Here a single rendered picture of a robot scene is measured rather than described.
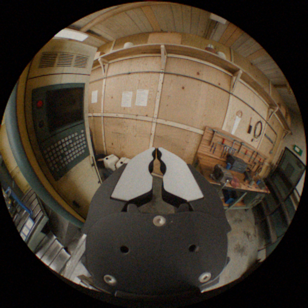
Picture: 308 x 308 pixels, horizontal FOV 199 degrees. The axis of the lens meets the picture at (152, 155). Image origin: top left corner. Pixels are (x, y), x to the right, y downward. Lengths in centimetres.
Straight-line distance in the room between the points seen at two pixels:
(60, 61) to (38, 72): 18
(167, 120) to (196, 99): 61
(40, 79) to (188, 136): 192
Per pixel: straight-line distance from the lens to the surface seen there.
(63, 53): 92
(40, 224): 107
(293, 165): 369
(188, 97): 156
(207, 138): 160
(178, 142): 164
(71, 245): 105
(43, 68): 83
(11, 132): 31
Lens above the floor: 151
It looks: 32 degrees down
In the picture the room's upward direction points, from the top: 9 degrees clockwise
